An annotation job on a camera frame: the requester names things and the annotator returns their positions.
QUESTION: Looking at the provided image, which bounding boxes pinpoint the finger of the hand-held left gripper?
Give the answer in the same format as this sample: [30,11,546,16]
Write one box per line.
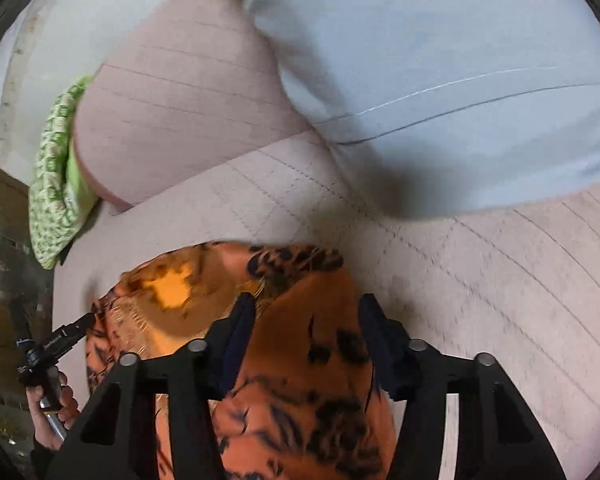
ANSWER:
[51,312,97,347]
[9,295,33,343]

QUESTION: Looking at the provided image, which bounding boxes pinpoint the person's left forearm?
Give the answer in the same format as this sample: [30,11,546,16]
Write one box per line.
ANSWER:
[29,435,70,480]

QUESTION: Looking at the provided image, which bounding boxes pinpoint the light blue pillow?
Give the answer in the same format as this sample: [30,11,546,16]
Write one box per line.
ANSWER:
[207,0,600,222]

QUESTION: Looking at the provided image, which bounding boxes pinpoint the green checkered pillow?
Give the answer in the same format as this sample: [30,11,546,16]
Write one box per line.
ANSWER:
[28,75,102,271]

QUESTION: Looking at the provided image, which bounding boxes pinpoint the pink bolster cushion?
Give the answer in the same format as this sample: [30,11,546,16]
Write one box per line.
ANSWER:
[72,0,314,214]

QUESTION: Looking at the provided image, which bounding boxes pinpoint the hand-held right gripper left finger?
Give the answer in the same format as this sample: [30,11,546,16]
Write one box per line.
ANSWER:
[45,292,257,480]

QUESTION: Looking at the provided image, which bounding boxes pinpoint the person's left hand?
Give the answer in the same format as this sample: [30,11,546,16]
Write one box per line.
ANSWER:
[26,367,81,454]

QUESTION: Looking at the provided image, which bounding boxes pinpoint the orange floral blouse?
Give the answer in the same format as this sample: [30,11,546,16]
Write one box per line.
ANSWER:
[85,241,399,480]

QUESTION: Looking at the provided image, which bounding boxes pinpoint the dark wooden glass door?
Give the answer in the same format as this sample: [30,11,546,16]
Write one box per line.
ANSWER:
[0,156,57,480]

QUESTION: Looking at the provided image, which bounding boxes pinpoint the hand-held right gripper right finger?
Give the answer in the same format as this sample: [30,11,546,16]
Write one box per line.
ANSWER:
[358,292,566,480]

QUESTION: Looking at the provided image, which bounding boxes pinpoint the pink quilted bed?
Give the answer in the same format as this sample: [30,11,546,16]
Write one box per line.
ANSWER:
[55,129,600,480]

